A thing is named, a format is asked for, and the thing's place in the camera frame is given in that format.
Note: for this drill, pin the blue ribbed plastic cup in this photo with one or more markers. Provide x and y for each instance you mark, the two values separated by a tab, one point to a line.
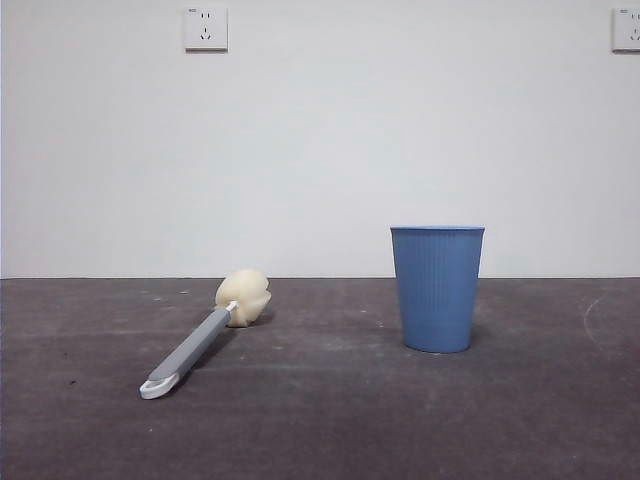
437	290

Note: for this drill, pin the white wall socket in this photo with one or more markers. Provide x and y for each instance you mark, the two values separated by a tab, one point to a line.
206	29
628	30

